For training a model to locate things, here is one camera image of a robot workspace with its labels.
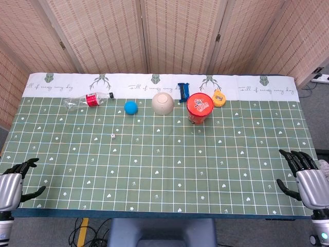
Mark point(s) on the green grid tablecloth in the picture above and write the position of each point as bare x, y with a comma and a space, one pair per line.
164, 164

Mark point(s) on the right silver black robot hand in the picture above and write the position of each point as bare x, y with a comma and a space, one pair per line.
313, 185

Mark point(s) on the blue snack packet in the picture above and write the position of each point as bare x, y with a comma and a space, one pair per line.
184, 92

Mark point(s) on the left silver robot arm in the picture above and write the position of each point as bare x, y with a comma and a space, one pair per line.
5, 229

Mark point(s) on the brass screen hinge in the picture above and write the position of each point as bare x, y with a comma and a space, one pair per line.
218, 37
62, 45

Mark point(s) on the woven folding screen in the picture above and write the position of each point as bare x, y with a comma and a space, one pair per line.
164, 33

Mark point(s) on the clear plastic bottle red label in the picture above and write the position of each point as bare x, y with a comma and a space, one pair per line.
92, 99

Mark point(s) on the blue ball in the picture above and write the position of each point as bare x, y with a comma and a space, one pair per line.
131, 107

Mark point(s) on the white power strip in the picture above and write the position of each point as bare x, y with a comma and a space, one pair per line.
321, 78

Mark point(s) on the beige upturned bowl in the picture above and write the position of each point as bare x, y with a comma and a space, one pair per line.
162, 103

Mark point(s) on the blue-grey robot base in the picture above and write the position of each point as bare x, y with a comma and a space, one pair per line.
162, 232

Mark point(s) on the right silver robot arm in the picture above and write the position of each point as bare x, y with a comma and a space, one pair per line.
321, 229

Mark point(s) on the red instant noodle cup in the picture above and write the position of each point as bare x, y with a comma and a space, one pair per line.
200, 106

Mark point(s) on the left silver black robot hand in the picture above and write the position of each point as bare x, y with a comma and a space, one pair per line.
10, 185

